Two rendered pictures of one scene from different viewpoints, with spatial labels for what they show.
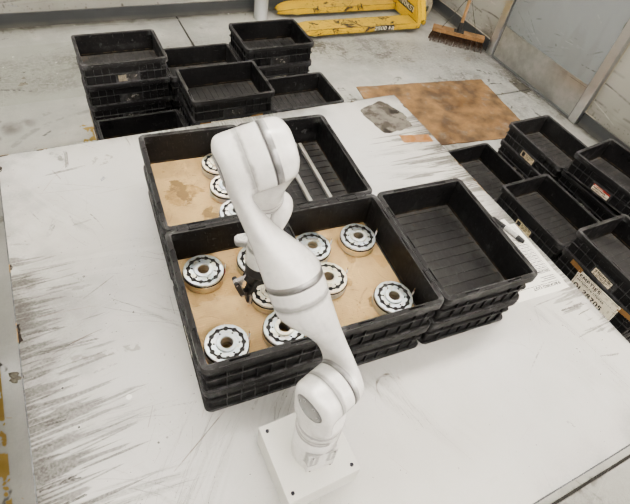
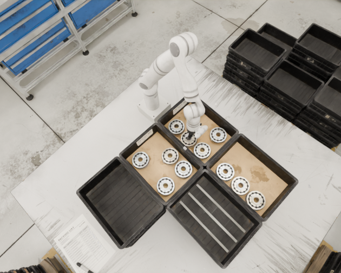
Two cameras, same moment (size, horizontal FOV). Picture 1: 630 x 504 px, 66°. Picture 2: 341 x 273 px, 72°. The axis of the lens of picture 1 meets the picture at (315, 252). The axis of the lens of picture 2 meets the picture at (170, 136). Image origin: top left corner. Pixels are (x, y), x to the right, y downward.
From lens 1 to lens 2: 128 cm
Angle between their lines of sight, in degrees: 64
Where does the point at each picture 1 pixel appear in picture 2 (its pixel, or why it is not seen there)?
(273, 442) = (164, 101)
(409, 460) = (122, 123)
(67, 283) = (268, 128)
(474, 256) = (106, 209)
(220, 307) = not seen: hidden behind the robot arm
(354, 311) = (154, 150)
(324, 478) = not seen: hidden behind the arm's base
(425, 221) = (135, 222)
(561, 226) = not seen: outside the picture
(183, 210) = (249, 164)
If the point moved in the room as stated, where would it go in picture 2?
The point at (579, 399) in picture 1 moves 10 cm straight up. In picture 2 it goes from (59, 173) to (51, 169)
